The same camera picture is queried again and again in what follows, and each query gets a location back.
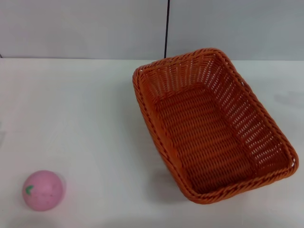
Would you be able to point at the orange woven plastic basket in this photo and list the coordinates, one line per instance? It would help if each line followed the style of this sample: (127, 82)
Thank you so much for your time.
(202, 133)

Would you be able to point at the pink strawberry toy ball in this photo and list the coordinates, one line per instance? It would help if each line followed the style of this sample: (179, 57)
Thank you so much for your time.
(44, 191)

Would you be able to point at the thin black vertical wall strip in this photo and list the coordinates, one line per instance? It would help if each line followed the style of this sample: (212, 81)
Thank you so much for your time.
(166, 28)

